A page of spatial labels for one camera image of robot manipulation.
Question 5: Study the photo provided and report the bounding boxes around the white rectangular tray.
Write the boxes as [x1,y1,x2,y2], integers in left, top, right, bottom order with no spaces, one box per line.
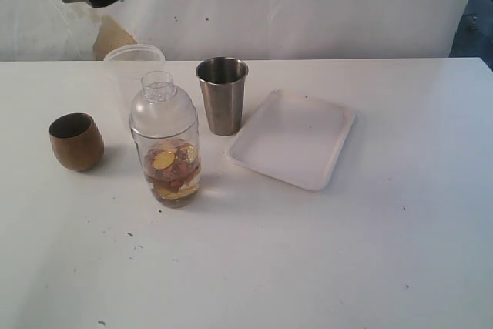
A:
[226,90,356,191]

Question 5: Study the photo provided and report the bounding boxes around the clear dome shaker lid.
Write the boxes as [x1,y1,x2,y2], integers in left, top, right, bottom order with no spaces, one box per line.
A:
[129,71,198,139]

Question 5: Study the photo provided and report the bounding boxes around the clear plastic shaker cup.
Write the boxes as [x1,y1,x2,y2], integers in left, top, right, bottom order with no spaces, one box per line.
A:
[132,123,201,209]

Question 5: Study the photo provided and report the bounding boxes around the translucent plastic container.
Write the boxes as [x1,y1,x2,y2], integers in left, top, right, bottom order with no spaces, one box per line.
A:
[103,44,166,131]

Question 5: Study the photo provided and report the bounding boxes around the wooden blocks and coins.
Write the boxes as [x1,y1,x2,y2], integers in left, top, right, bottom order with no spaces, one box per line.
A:
[142,139,201,203]

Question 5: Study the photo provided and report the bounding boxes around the brown wooden cup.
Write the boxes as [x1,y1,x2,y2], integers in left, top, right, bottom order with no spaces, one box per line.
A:
[49,112,104,172]

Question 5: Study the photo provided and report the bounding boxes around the brown cardboard piece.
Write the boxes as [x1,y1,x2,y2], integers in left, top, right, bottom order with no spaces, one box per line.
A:
[92,15,137,61]

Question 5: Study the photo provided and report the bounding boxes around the stainless steel cup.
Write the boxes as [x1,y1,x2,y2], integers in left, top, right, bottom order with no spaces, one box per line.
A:
[196,57,249,136]

